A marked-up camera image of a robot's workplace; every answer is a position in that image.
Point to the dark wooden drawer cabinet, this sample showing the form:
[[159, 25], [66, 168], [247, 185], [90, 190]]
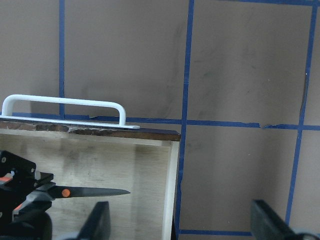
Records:
[[118, 155]]

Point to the orange grey handled scissors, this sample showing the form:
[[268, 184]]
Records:
[[49, 192]]

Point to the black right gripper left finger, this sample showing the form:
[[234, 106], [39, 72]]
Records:
[[96, 227]]

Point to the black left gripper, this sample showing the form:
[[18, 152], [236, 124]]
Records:
[[31, 222]]

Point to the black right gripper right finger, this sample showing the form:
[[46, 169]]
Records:
[[265, 224]]

